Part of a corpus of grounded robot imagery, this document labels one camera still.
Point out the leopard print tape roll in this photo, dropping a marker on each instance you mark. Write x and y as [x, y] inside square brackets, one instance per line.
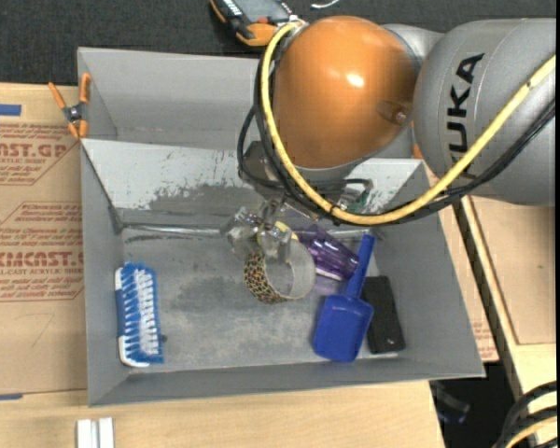
[266, 283]

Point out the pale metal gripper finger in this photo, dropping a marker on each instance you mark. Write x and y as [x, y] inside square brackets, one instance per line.
[275, 238]
[242, 219]

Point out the blue plastic scoop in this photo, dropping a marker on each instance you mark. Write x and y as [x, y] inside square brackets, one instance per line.
[343, 325]

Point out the black rectangular box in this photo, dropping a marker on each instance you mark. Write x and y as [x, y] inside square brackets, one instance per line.
[385, 315]

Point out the blue and white scrub brush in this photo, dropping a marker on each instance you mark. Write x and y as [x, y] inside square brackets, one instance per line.
[137, 315]

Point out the grey metal bin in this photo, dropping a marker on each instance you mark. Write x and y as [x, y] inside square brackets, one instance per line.
[205, 306]

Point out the clear purple plastic cup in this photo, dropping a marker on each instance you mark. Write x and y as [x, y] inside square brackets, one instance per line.
[331, 252]

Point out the brown cardboard board red print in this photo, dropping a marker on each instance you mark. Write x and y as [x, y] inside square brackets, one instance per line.
[37, 231]

